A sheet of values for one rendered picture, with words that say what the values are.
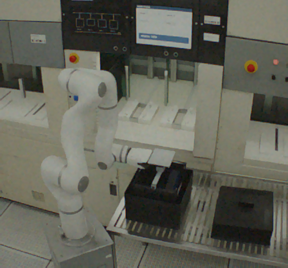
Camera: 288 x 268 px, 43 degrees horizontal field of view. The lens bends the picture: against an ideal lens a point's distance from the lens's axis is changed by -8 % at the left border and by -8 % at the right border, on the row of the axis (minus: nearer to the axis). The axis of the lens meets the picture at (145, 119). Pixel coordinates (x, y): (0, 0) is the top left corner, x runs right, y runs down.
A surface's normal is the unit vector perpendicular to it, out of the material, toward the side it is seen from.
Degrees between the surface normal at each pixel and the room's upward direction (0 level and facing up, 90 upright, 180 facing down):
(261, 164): 90
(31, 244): 0
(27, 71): 90
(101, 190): 90
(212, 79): 90
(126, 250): 0
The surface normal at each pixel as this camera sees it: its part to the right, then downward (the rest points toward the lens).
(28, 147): -0.29, 0.49
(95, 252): 0.47, 0.45
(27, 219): 0.00, -0.86
